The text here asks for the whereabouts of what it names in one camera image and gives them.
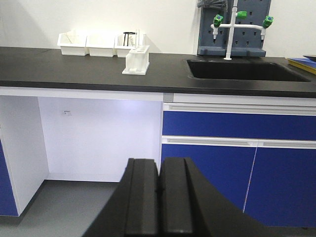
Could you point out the blue right cabinet door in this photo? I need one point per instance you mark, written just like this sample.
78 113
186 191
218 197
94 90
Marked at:
282 188

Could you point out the white right storage bin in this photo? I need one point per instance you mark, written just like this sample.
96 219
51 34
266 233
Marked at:
121 50

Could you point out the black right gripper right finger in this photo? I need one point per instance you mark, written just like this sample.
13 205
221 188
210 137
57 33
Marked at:
192 207

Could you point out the grey-blue pegboard drying rack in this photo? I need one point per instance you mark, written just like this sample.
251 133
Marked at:
209 9

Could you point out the white middle storage bin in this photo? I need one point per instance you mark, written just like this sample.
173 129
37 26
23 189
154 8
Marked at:
101 45

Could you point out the white storage bin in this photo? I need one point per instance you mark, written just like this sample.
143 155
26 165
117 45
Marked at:
101 45
73 45
121 50

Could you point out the white left storage bin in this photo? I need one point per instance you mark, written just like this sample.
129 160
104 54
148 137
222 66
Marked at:
73 45

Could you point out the black wire tripod stand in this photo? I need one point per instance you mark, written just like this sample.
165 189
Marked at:
129 38

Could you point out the yellow and blue tray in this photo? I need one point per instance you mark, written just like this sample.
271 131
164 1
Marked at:
307 63

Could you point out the blue far left cabinet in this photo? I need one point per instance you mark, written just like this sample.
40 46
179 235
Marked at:
7 201

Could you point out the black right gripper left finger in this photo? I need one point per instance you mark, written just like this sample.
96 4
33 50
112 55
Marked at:
132 210

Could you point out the clear glass test tube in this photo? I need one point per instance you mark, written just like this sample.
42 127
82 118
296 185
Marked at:
137 37

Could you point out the black lab sink basin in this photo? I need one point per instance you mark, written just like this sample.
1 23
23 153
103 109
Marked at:
243 71

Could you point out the white test tube rack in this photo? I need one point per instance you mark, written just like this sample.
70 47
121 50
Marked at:
137 61

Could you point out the white faucet with green knobs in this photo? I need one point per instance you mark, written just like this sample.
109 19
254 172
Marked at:
247 28

